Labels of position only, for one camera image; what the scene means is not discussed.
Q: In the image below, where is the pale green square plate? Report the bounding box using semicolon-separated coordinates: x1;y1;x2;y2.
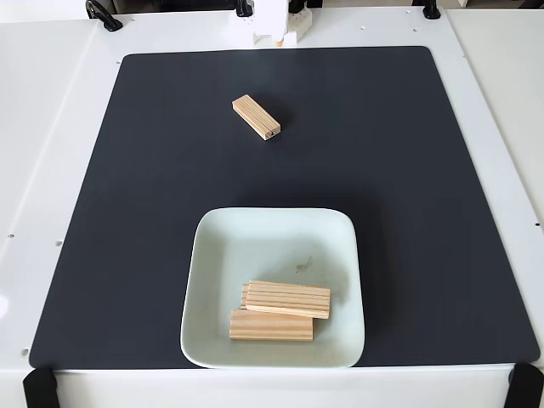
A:
179;207;366;370

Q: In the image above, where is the black rubber mat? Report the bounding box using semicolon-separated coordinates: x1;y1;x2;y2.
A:
28;45;541;370

